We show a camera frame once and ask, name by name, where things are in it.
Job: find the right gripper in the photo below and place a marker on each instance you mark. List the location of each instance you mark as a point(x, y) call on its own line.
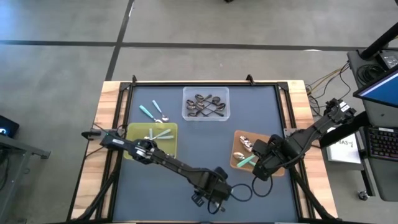
point(276, 152)

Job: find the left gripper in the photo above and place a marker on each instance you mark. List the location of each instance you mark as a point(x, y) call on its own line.
point(214, 186)

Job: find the orange plastic bin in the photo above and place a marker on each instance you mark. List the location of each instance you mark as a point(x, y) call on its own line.
point(236, 140)

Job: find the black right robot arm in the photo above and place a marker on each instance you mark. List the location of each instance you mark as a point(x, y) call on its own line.
point(311, 133)

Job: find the dark grey-blue table mat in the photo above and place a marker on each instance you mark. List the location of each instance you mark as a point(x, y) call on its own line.
point(202, 143)

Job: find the black diagonal beam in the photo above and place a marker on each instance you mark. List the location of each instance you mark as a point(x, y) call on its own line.
point(342, 133)

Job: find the white paper sheet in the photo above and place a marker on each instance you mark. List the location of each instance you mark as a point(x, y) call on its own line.
point(345, 152)

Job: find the clear plastic bin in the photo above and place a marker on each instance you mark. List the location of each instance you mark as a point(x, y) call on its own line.
point(217, 91)

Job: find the yellow plastic bin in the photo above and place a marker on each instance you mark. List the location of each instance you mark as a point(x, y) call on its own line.
point(133, 130)

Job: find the caster wheel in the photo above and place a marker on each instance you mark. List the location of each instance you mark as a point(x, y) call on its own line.
point(363, 195)

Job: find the backlit black keyboard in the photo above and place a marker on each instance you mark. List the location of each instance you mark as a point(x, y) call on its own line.
point(384, 144)

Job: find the grey workstation cart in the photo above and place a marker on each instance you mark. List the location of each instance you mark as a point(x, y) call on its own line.
point(381, 183)

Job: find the computer monitor blue screen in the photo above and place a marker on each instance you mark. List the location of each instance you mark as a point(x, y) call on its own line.
point(382, 90)

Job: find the black table clamp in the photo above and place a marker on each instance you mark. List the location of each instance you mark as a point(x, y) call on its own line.
point(91, 134)

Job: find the black power adapter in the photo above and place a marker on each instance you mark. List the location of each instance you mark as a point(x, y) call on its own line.
point(388, 59)

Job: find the black pole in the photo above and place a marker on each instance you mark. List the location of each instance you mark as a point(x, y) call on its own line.
point(381, 40)

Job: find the grey side table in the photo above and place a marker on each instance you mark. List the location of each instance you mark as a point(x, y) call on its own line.
point(12, 174)

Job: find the black device blue light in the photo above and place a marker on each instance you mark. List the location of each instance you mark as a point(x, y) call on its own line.
point(7, 127)

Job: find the grey metal bracket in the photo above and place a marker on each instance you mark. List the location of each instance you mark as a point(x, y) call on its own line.
point(289, 132)

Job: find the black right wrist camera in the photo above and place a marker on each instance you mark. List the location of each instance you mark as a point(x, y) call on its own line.
point(261, 173)

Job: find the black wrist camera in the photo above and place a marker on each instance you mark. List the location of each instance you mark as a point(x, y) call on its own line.
point(221, 173)
point(261, 173)

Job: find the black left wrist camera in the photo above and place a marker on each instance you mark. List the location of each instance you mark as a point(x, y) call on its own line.
point(221, 173)

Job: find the black aluminium table frame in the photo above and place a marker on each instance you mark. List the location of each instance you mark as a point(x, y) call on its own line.
point(174, 83)

